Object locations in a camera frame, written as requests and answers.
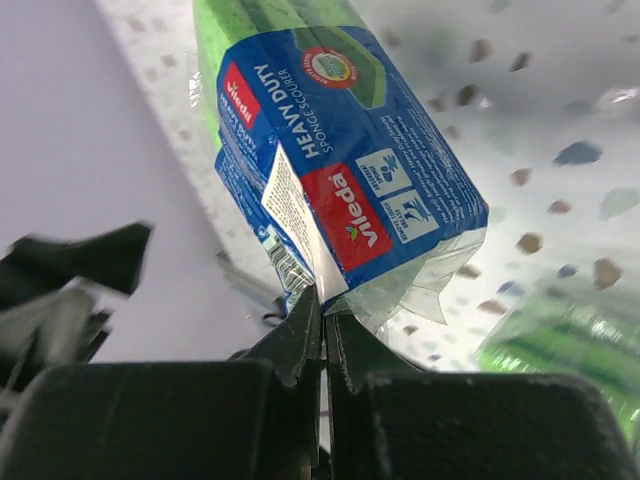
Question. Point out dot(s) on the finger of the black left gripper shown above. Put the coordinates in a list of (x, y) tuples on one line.
[(35, 266), (53, 330)]

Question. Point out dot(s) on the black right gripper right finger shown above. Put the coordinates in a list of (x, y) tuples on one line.
[(392, 420)]

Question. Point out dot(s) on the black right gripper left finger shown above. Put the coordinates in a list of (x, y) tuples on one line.
[(252, 417)]

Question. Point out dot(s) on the green sponge pack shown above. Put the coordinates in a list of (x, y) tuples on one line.
[(555, 332), (331, 158)]

